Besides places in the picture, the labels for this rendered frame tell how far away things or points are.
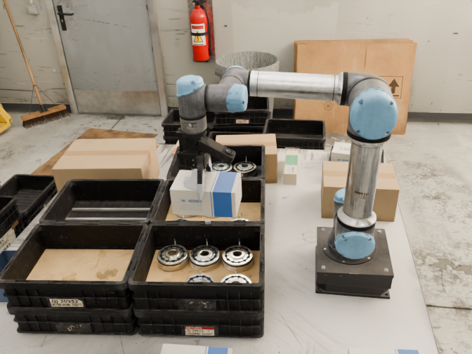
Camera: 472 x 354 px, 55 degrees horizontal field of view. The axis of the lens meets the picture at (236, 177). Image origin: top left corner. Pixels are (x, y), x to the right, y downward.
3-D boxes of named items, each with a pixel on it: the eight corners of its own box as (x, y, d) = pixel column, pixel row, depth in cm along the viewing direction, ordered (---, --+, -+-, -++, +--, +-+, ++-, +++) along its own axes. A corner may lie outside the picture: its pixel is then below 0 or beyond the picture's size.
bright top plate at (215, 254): (221, 246, 157) (221, 244, 157) (218, 266, 149) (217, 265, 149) (192, 245, 158) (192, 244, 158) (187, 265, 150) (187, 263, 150)
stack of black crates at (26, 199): (29, 218, 302) (15, 173, 285) (71, 220, 298) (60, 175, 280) (-8, 258, 268) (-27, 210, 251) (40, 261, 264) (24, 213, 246)
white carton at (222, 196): (241, 196, 149) (241, 172, 145) (236, 218, 139) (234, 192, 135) (182, 193, 152) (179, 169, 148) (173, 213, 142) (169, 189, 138)
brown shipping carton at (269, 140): (274, 161, 241) (274, 133, 233) (277, 182, 222) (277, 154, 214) (218, 162, 242) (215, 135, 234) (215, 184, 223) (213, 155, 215)
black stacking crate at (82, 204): (168, 203, 190) (164, 180, 184) (152, 249, 165) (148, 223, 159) (75, 203, 193) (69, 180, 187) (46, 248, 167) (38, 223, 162)
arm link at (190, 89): (201, 83, 121) (171, 83, 122) (205, 121, 127) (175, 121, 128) (208, 73, 128) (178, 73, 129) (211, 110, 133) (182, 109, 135)
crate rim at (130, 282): (264, 229, 157) (264, 223, 155) (264, 292, 131) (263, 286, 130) (149, 228, 160) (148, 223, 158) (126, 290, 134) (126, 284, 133)
